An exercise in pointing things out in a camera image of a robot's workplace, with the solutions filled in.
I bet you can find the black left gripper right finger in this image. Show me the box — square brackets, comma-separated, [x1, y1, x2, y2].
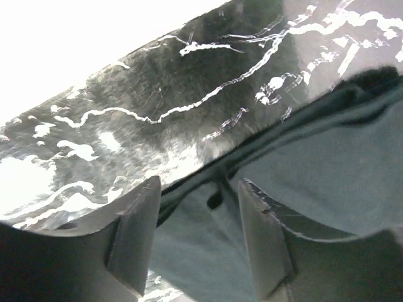
[238, 180, 402, 301]

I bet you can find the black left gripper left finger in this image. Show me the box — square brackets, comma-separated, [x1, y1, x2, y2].
[1, 176, 161, 302]

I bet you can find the black t shirt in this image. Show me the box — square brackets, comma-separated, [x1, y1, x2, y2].
[150, 66, 402, 301]

